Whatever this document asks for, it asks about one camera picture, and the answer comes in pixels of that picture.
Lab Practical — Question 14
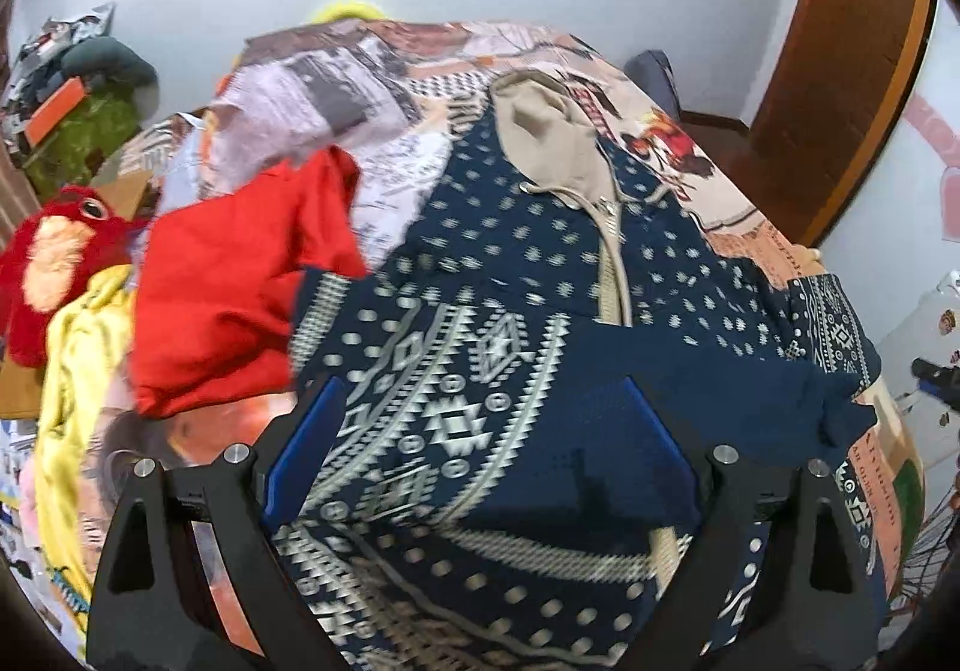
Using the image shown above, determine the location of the pink heart wall sticker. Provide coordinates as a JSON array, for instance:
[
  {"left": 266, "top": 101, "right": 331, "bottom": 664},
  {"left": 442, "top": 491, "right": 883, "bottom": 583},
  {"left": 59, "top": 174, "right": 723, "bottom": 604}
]
[{"left": 904, "top": 93, "right": 960, "bottom": 246}]

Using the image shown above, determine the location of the red plush toy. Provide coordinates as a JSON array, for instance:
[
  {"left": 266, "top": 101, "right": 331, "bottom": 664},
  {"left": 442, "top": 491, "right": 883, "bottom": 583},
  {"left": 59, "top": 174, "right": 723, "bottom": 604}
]
[{"left": 0, "top": 185, "right": 145, "bottom": 369}]

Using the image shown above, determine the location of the white cabinet with stickers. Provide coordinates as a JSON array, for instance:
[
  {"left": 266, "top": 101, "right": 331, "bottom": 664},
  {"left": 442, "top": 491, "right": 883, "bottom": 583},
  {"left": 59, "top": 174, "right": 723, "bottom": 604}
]
[{"left": 874, "top": 269, "right": 960, "bottom": 471}]

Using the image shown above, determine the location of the printed blanket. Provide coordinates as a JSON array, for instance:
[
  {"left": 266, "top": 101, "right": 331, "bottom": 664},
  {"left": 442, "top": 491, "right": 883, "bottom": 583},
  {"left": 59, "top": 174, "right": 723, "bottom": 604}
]
[{"left": 37, "top": 18, "right": 927, "bottom": 642}]

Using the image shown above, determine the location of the black object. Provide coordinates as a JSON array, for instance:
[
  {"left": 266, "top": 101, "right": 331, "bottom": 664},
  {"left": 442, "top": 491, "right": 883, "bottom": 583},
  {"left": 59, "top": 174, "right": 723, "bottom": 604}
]
[{"left": 910, "top": 357, "right": 960, "bottom": 411}]

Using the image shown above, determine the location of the orange box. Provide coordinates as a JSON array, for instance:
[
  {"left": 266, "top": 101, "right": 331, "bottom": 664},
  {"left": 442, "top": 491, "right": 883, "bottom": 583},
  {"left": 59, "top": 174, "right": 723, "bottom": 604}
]
[{"left": 26, "top": 77, "right": 86, "bottom": 144}]

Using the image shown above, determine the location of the yellow-green object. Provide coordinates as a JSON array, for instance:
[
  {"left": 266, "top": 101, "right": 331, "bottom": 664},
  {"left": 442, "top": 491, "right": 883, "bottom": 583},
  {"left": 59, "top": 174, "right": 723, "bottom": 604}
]
[{"left": 311, "top": 2, "right": 388, "bottom": 27}]

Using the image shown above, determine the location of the grey-blue pillow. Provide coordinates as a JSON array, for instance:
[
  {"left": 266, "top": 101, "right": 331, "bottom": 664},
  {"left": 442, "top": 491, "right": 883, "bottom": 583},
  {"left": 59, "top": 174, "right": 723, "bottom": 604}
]
[{"left": 624, "top": 50, "right": 682, "bottom": 121}]

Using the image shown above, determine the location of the green cloth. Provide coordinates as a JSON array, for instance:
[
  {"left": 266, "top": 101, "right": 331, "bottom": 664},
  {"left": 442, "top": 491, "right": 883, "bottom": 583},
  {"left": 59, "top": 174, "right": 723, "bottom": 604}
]
[{"left": 22, "top": 92, "right": 143, "bottom": 201}]

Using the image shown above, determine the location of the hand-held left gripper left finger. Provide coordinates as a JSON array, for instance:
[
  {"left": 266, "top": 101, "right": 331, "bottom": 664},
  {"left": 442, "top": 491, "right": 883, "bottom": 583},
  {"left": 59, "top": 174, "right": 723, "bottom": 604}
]
[{"left": 86, "top": 375, "right": 353, "bottom": 671}]

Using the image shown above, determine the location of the yellow cloth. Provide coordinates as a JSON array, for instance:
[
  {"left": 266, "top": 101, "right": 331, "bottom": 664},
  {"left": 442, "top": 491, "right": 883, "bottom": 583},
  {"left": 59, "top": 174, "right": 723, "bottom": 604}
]
[{"left": 34, "top": 264, "right": 140, "bottom": 616}]

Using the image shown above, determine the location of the wooden door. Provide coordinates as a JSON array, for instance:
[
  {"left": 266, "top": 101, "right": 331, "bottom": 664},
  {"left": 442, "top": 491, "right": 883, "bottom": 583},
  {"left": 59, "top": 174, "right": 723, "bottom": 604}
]
[{"left": 739, "top": 0, "right": 940, "bottom": 246}]

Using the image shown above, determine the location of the navy patterned hoodie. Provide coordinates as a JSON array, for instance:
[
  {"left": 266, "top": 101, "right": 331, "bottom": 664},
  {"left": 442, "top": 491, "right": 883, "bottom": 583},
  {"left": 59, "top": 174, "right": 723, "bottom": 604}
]
[{"left": 274, "top": 71, "right": 880, "bottom": 671}]

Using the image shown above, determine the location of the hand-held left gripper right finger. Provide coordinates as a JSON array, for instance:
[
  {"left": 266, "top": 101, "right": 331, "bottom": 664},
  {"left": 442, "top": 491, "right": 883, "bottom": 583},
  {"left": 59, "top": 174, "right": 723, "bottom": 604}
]
[{"left": 621, "top": 375, "right": 880, "bottom": 671}]

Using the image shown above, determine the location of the red garment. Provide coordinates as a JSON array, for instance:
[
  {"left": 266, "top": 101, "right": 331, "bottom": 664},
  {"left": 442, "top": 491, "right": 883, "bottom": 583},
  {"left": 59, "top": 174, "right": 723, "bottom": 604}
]
[{"left": 127, "top": 146, "right": 370, "bottom": 418}]

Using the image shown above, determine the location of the dark teal cushion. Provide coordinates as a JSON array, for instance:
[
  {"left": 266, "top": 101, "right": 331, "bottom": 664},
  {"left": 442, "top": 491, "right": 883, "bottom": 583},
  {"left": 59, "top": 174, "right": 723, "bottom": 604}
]
[{"left": 60, "top": 37, "right": 159, "bottom": 91}]

